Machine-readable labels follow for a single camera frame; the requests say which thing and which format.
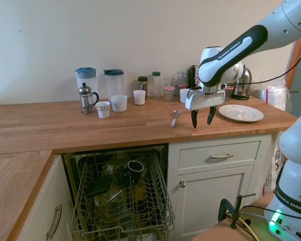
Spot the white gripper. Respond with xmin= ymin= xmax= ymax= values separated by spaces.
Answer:
xmin=185 ymin=86 xmax=226 ymax=129

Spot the silver spoon white handle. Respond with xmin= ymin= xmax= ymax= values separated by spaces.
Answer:
xmin=171 ymin=109 xmax=181 ymax=129

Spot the built-in dishwasher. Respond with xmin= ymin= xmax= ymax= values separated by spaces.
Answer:
xmin=61 ymin=143 xmax=170 ymax=241

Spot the plain white cup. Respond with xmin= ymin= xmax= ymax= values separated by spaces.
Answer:
xmin=179 ymin=88 xmax=191 ymax=104

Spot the glass jar red checkered lid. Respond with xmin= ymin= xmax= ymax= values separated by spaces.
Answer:
xmin=224 ymin=86 xmax=234 ymax=101

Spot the white plate gold rim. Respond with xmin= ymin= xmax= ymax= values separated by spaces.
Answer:
xmin=217 ymin=104 xmax=265 ymax=123

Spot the small jar red checkered lid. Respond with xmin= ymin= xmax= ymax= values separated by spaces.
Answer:
xmin=163 ymin=85 xmax=176 ymax=102

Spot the black shaker bottle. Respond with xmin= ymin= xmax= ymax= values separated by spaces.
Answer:
xmin=188 ymin=65 xmax=196 ymax=87

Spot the tall clear glass jar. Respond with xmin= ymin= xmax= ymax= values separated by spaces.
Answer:
xmin=176 ymin=70 xmax=189 ymax=89

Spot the clear drinking glass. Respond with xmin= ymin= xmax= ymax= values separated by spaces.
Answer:
xmin=163 ymin=76 xmax=176 ymax=88

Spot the steel electric kettle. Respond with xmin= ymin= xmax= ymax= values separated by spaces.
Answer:
xmin=231 ymin=64 xmax=253 ymax=101

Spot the clear jar green lid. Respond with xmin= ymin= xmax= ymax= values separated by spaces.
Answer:
xmin=151 ymin=71 xmax=162 ymax=99

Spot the white ribbed cup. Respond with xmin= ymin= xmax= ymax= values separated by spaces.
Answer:
xmin=133 ymin=89 xmax=146 ymax=105

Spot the spice jar black lid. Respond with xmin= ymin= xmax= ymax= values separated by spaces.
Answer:
xmin=137 ymin=76 xmax=148 ymax=100

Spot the clear plastic bag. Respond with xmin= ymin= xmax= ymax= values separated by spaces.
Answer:
xmin=252 ymin=75 xmax=294 ymax=113
xmin=262 ymin=133 xmax=285 ymax=199

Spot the white base cabinet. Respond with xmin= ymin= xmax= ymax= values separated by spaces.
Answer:
xmin=15 ymin=153 xmax=81 ymax=241
xmin=167 ymin=132 xmax=283 ymax=241

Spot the wide white mug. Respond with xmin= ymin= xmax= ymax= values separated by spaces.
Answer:
xmin=110 ymin=94 xmax=128 ymax=112

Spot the black mug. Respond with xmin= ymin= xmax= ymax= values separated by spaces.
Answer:
xmin=127 ymin=160 xmax=144 ymax=185

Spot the black C-clamp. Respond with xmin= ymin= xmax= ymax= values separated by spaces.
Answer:
xmin=217 ymin=193 xmax=256 ymax=229

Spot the clear pitcher dark blue lid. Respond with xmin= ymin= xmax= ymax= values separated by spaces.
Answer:
xmin=103 ymin=69 xmax=126 ymax=101

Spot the white patterned mug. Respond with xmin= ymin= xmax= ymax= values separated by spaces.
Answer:
xmin=95 ymin=101 xmax=111 ymax=119

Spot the clear jar with label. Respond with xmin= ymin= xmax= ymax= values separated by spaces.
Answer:
xmin=101 ymin=162 xmax=117 ymax=177

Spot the silver utensil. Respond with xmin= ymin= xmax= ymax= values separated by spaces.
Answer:
xmin=107 ymin=189 xmax=124 ymax=202

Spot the glass french press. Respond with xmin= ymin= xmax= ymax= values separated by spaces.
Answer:
xmin=78 ymin=82 xmax=100 ymax=115

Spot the clear pitcher light blue lid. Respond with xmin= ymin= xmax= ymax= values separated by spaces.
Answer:
xmin=75 ymin=67 xmax=99 ymax=102

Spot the black plastic tray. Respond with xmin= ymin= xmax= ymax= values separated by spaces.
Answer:
xmin=84 ymin=174 xmax=113 ymax=198

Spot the metal bar cabinet handle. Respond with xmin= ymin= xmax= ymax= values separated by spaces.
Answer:
xmin=210 ymin=153 xmax=234 ymax=160

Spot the wire dishwasher rack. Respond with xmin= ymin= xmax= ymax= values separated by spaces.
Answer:
xmin=70 ymin=148 xmax=176 ymax=241

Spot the yellow cable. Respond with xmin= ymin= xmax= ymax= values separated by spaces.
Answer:
xmin=237 ymin=217 xmax=259 ymax=241

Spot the bronze bar drawer handle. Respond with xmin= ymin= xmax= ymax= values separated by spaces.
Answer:
xmin=45 ymin=203 xmax=63 ymax=239

